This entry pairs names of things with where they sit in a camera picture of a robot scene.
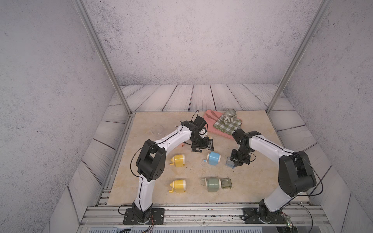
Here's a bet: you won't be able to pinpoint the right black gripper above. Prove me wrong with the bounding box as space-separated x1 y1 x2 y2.
229 147 251 166

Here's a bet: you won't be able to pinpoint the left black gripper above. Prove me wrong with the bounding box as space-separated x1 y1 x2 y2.
190 134 216 152

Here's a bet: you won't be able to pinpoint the blue sharpener tray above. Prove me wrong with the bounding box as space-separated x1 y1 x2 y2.
226 158 235 169

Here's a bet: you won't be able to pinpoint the blue pencil sharpener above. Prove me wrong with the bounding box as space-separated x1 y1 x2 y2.
204 152 221 166

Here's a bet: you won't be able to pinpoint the green pencil sharpener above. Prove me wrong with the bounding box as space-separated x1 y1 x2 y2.
202 177 221 193

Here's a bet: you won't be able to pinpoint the yellow sharpener front row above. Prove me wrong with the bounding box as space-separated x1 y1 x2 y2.
169 180 187 193

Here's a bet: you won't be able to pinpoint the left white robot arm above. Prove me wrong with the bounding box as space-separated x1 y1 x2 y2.
131 112 214 223

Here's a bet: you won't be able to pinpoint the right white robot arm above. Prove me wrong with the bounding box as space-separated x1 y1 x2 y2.
230 129 319 224

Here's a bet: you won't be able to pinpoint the pink serving tray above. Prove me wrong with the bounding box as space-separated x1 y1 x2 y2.
203 111 233 139

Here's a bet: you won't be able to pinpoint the pink tongs on tray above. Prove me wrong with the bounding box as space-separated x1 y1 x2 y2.
206 110 223 121

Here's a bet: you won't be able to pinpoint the green checkered cloth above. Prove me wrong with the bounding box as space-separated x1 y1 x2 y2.
213 116 242 136

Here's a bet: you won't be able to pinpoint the ribbed grey cup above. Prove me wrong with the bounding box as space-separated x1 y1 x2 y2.
223 108 237 124

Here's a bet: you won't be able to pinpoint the clear glass cup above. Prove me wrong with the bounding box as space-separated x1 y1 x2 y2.
151 124 164 135

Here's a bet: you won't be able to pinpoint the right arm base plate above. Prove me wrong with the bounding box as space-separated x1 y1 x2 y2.
242 207 287 224

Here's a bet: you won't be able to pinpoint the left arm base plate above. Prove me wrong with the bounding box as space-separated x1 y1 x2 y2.
123 206 165 225

